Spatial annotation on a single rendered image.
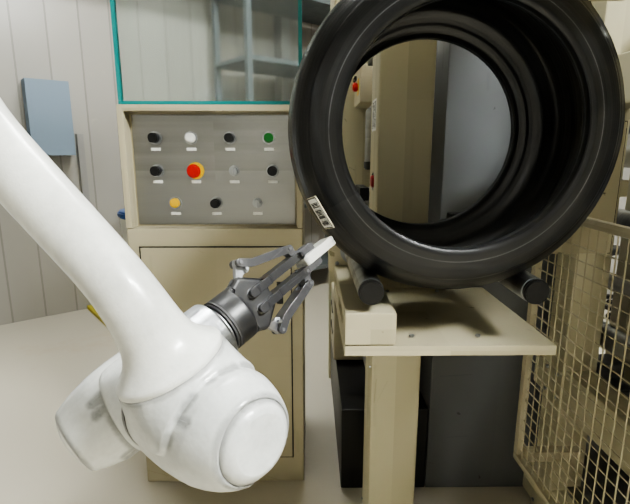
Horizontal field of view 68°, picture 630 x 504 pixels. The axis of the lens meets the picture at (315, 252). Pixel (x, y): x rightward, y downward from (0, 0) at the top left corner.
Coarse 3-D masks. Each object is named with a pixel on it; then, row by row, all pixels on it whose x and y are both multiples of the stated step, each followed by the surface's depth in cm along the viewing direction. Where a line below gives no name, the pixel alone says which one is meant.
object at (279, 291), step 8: (296, 272) 72; (304, 272) 71; (288, 280) 69; (296, 280) 70; (280, 288) 68; (288, 288) 69; (272, 296) 66; (280, 296) 67; (264, 304) 65; (272, 304) 66
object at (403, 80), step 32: (384, 64) 106; (416, 64) 106; (384, 96) 107; (416, 96) 108; (384, 128) 109; (416, 128) 109; (384, 160) 110; (416, 160) 110; (384, 192) 112; (416, 192) 112; (384, 384) 122; (416, 384) 123; (384, 416) 124; (416, 416) 125; (384, 448) 126; (384, 480) 128
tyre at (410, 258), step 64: (384, 0) 69; (448, 0) 91; (512, 0) 70; (576, 0) 70; (320, 64) 72; (512, 64) 96; (576, 64) 72; (320, 128) 73; (512, 128) 101; (576, 128) 88; (320, 192) 76; (512, 192) 101; (576, 192) 75; (384, 256) 77; (448, 256) 77; (512, 256) 77
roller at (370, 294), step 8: (352, 264) 93; (352, 272) 90; (360, 272) 85; (368, 272) 83; (360, 280) 81; (368, 280) 78; (376, 280) 79; (360, 288) 79; (368, 288) 78; (376, 288) 78; (360, 296) 79; (368, 296) 79; (376, 296) 79; (368, 304) 79
